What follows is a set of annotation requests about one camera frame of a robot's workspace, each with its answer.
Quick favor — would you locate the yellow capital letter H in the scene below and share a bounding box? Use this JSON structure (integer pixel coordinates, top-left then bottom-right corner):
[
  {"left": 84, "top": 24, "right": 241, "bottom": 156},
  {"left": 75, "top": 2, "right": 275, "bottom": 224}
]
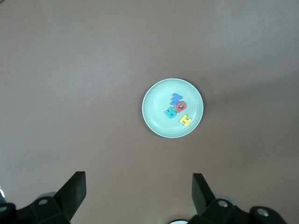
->
[{"left": 179, "top": 114, "right": 192, "bottom": 127}]

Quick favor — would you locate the teal capital letter R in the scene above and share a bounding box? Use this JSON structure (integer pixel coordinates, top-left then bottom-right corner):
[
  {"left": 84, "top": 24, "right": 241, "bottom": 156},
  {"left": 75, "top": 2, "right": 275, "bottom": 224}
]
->
[{"left": 164, "top": 107, "right": 177, "bottom": 119}]

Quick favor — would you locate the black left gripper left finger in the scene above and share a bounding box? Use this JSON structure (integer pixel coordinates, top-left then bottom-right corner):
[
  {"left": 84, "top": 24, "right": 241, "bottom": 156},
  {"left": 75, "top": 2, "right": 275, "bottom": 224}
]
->
[{"left": 0, "top": 171, "right": 87, "bottom": 224}]

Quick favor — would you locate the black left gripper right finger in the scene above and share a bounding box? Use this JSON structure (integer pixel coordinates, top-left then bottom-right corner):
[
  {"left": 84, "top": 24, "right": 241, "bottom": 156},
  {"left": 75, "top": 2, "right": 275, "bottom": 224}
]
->
[{"left": 186, "top": 173, "right": 288, "bottom": 224}]

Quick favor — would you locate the pink capital letter Q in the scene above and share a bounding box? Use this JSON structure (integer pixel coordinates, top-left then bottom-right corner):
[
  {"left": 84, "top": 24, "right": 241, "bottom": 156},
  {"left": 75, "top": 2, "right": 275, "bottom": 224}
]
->
[{"left": 175, "top": 100, "right": 187, "bottom": 113}]

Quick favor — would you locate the blue capital letter W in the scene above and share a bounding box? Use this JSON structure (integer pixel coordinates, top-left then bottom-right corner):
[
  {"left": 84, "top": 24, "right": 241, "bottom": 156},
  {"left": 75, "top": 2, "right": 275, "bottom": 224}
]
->
[{"left": 170, "top": 93, "right": 184, "bottom": 105}]

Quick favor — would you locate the green plate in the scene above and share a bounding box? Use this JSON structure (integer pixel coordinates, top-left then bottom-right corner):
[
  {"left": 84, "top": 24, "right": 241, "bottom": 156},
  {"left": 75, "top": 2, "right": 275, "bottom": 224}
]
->
[{"left": 142, "top": 78, "right": 204, "bottom": 139}]

